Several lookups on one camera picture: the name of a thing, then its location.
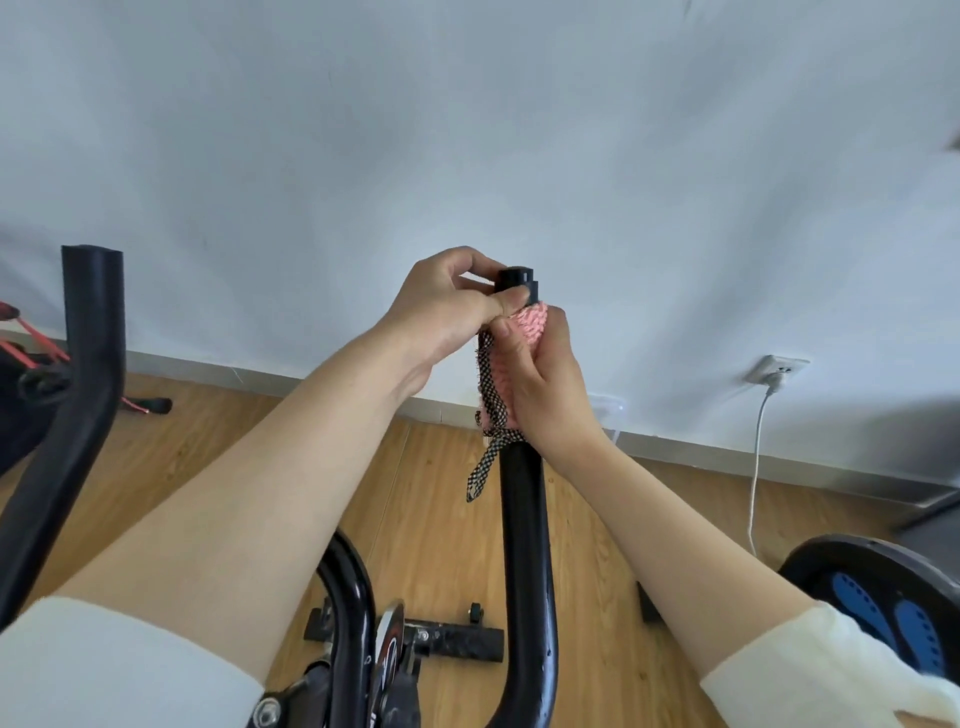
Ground white left sleeve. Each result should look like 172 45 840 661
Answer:
0 595 266 728

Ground person's left hand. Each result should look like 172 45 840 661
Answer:
375 246 534 399

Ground black bike base bar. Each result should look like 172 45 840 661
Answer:
303 602 506 666

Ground pink cloth with checkered edge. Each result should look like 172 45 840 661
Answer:
465 300 552 504

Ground white sleeve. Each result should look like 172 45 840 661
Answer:
699 602 960 728
0 595 266 728

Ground white right sleeve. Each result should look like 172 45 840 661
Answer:
699 602 960 728

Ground person's right hand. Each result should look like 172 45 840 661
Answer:
491 300 610 465

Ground person's right forearm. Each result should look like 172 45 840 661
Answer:
549 431 819 685

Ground black twist disc blue footprints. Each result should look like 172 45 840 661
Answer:
778 533 960 680

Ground white wall socket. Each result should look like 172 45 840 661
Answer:
747 354 812 388

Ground white plug with cable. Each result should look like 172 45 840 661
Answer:
746 370 790 558

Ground black exercise bike frame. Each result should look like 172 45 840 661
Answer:
251 528 421 728

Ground small white wall box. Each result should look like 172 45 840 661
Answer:
587 393 631 445

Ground black padded bike handlebar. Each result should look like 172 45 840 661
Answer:
483 265 562 728
0 243 127 633

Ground grey cabinet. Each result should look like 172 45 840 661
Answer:
894 489 960 560

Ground person's left forearm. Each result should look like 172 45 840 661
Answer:
45 318 432 687

